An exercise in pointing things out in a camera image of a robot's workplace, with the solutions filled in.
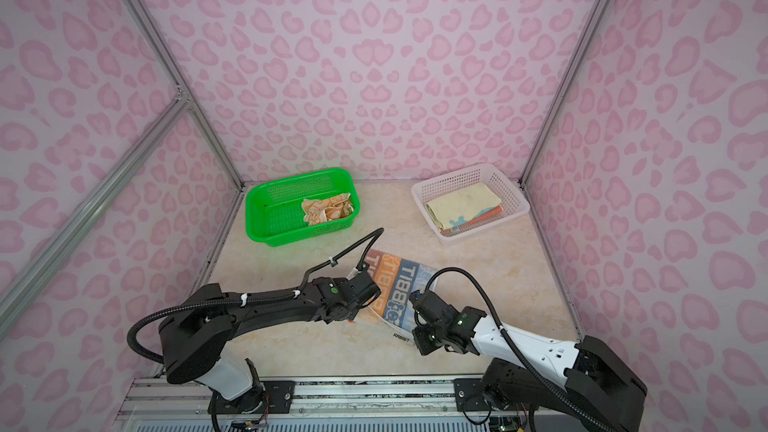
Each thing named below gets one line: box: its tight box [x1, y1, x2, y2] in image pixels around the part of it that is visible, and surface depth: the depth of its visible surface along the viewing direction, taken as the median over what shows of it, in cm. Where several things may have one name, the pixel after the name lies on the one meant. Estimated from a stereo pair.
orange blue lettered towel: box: [355, 250, 438, 344], surface depth 92 cm
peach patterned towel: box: [302, 193, 354, 226], surface depth 106 cm
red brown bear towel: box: [441, 205, 504, 233], surface depth 109 cm
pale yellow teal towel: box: [426, 183, 503, 230], surface depth 109 cm
